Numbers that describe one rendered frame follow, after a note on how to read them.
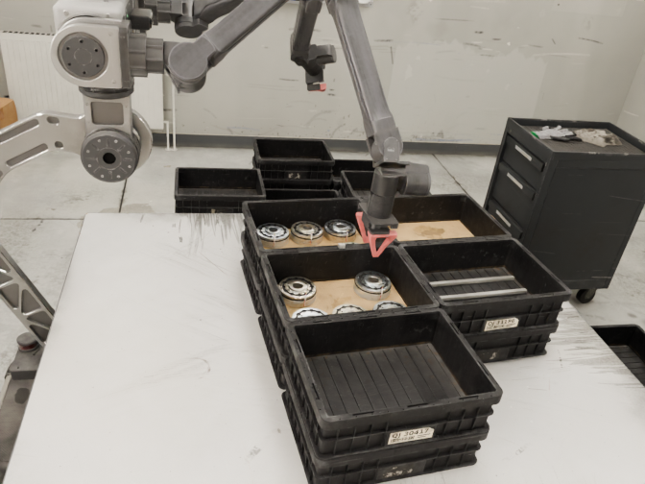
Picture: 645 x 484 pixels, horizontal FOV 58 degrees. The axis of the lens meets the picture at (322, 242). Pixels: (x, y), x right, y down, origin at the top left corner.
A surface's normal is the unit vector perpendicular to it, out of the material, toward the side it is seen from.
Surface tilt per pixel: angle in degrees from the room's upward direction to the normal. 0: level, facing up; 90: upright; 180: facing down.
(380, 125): 57
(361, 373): 0
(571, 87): 90
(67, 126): 90
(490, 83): 90
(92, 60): 90
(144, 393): 0
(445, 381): 0
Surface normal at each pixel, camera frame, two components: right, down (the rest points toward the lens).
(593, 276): 0.19, 0.52
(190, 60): 0.22, -0.04
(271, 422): 0.11, -0.85
